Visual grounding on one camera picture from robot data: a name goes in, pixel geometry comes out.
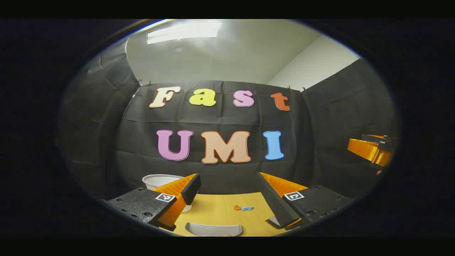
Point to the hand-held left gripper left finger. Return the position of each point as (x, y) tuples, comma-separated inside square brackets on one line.
[(191, 188)]

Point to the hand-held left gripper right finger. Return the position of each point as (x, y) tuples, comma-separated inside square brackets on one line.
[(273, 202)]

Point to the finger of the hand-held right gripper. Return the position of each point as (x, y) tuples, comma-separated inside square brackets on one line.
[(369, 149)]

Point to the white ribbed garbage bin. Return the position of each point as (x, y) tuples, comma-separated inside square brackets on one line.
[(156, 182)]

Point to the grey plastic dustpan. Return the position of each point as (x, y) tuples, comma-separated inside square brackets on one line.
[(213, 230)]

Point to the wooden desktop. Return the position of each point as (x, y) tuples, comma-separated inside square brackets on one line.
[(220, 213)]

